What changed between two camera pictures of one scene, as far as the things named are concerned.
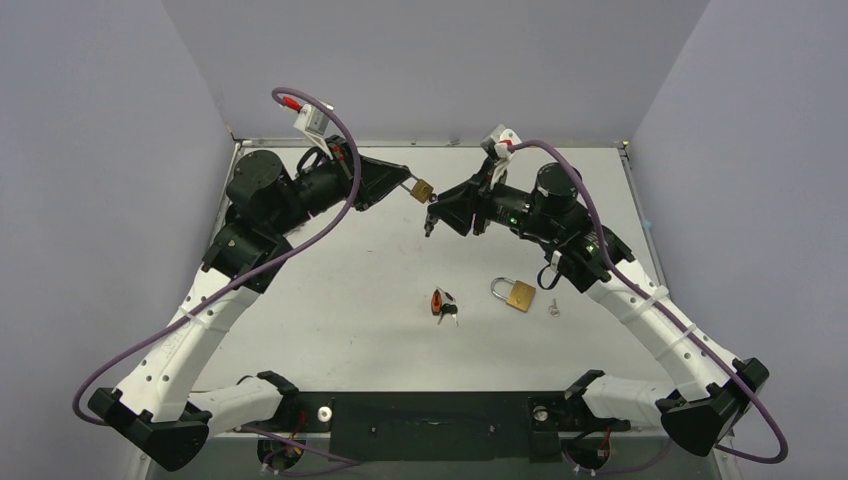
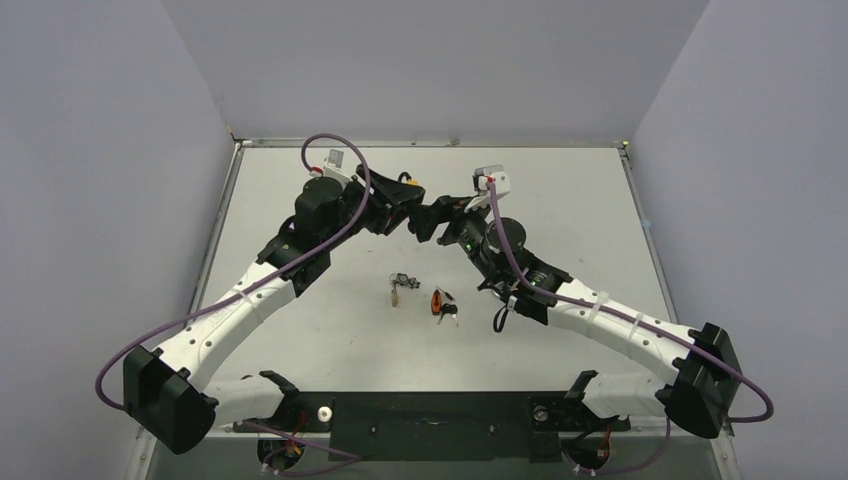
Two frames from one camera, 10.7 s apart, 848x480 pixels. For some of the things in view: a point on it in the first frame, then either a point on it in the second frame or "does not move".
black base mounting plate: [442, 426] does not move
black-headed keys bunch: [448, 308] does not move
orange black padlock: [436, 302] does not move
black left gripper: [376, 179] -> [387, 217]
